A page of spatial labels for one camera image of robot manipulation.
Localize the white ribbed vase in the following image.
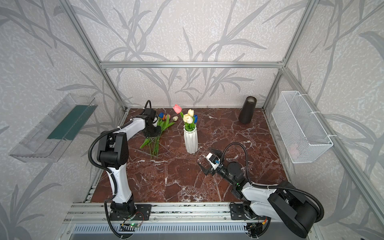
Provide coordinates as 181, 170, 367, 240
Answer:
184, 127, 199, 154

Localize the pink tulip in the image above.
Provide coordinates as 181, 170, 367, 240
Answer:
173, 105, 184, 119

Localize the black cone vase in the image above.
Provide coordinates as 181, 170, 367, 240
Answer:
239, 96, 257, 124

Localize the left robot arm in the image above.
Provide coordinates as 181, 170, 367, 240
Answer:
88, 108, 161, 215

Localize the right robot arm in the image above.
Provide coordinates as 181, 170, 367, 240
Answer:
200, 149, 325, 238

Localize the pink object in basket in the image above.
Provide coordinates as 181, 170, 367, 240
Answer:
289, 144, 300, 161

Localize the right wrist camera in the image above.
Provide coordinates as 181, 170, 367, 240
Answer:
206, 153, 222, 168

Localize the right black cable hose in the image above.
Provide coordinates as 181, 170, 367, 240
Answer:
220, 142, 325, 223

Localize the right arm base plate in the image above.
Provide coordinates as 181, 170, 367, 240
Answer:
229, 202, 263, 221

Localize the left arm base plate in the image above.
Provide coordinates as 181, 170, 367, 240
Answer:
109, 204, 152, 221

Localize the white wire mesh basket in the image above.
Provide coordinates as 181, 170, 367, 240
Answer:
272, 91, 333, 164

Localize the clear plastic wall shelf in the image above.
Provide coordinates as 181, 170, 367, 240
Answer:
9, 94, 98, 163

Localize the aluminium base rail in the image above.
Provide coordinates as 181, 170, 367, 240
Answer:
63, 202, 238, 224

